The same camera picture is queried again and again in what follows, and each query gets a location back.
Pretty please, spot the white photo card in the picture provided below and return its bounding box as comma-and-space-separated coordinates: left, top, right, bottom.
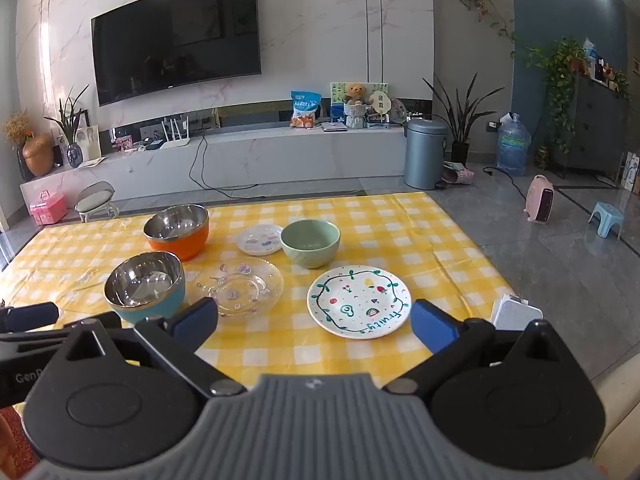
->
75, 125, 101, 161

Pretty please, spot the black wall television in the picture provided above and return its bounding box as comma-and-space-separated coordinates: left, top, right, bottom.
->
91, 0, 263, 107

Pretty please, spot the long-leaf potted plant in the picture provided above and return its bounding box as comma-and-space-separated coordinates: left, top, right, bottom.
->
422, 74, 506, 167

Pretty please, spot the white marble TV cabinet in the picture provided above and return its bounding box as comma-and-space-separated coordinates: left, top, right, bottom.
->
20, 124, 407, 206

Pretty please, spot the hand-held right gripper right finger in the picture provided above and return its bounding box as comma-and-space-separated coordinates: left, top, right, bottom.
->
382, 299, 576, 403

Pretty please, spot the black floor power cable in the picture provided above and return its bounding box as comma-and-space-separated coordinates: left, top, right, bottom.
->
482, 167, 531, 201

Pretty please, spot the grey drawer dresser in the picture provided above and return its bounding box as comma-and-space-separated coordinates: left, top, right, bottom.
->
552, 72, 632, 181

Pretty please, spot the brown teddy bear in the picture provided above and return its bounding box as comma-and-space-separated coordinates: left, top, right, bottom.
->
342, 82, 373, 107

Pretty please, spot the blue water jug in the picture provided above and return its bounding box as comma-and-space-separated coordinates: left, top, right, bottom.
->
496, 114, 532, 177

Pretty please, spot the grey pedal trash can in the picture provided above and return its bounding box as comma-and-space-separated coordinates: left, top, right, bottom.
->
403, 119, 449, 191

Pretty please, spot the yellow checked tablecloth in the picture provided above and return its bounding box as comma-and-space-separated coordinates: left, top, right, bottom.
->
0, 191, 521, 461

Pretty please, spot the small grey cushioned chair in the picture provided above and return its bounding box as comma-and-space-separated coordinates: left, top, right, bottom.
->
75, 181, 120, 223

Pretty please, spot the white printed box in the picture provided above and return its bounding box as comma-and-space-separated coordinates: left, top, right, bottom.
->
620, 152, 640, 191

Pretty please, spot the orange steel bowl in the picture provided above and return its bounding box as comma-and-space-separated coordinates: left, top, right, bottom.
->
143, 204, 210, 262

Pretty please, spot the clear glass plate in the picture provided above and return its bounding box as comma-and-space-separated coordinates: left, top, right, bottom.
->
192, 257, 285, 317

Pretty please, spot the pink space heater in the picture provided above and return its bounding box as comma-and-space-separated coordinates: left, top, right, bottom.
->
523, 175, 556, 224

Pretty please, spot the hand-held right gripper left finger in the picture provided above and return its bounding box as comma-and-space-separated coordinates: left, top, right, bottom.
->
55, 297, 248, 401

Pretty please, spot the small white patterned plate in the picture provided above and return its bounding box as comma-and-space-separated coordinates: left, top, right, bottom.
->
236, 225, 286, 256

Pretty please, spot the small blue plastic stool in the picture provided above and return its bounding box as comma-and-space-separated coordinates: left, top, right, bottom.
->
588, 202, 626, 241

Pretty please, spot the round white hand fan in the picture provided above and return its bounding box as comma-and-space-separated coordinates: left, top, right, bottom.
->
370, 91, 391, 123

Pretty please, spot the blue and white snack bag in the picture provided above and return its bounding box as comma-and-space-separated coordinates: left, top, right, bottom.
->
290, 91, 321, 129

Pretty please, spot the green pothos plant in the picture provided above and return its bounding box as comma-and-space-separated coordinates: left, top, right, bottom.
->
520, 37, 588, 153

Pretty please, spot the black hanging cable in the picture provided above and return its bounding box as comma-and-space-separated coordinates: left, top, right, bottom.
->
189, 130, 261, 191

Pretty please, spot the gold round vase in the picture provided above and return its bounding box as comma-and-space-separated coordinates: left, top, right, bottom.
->
22, 132, 54, 177

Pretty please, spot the blue steel bowl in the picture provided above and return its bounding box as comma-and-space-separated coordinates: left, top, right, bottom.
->
104, 252, 187, 325

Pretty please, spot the green plant in blue vase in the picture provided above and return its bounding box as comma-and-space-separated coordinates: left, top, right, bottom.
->
44, 85, 91, 168

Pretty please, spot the pink storage box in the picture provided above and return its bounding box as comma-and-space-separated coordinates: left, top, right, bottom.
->
30, 191, 67, 226

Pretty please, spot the beige sofa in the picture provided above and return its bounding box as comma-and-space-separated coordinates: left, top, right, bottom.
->
595, 370, 640, 461

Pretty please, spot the green painted canvas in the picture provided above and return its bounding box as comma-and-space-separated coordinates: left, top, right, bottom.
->
330, 81, 389, 123

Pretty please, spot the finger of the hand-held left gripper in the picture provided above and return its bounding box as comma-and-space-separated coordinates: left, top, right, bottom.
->
0, 312, 123, 348
0, 302, 60, 333

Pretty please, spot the dried flower bunch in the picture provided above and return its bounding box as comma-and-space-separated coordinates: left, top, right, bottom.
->
1, 110, 35, 146

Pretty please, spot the green ceramic bowl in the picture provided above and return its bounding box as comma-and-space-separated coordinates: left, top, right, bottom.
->
280, 219, 341, 269

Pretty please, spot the white knitted pot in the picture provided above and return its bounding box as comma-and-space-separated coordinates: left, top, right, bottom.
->
345, 104, 368, 131

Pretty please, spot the plastic bottle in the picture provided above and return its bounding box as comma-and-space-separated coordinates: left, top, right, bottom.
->
582, 37, 598, 78

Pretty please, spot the white painted plate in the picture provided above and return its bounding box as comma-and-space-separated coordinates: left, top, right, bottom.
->
307, 265, 412, 340

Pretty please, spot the white wifi router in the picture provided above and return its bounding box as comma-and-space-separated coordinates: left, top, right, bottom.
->
159, 116, 192, 150

